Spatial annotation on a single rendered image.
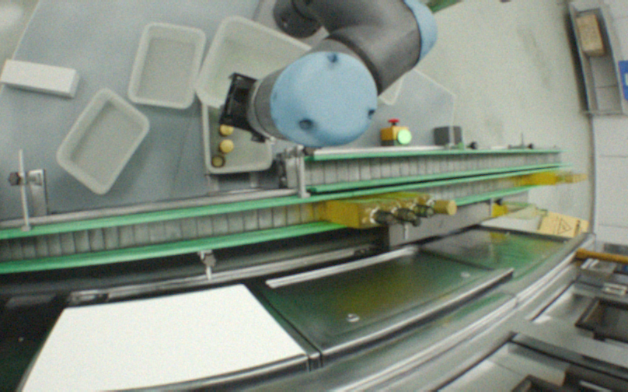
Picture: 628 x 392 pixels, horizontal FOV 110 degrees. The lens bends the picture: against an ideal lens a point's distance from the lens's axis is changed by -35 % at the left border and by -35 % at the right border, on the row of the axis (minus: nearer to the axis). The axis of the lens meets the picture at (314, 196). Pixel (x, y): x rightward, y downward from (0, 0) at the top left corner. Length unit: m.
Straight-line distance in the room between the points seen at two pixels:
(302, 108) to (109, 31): 0.83
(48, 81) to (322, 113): 0.80
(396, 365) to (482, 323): 0.18
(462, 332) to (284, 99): 0.40
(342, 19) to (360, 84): 0.08
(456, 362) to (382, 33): 0.40
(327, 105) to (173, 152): 0.71
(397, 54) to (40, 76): 0.85
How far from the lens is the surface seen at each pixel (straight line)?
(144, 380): 0.45
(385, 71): 0.30
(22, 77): 0.98
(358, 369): 0.43
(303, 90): 0.24
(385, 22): 0.31
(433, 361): 0.48
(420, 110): 1.31
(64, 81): 0.93
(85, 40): 1.02
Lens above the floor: 1.66
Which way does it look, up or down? 63 degrees down
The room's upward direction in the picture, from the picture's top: 97 degrees clockwise
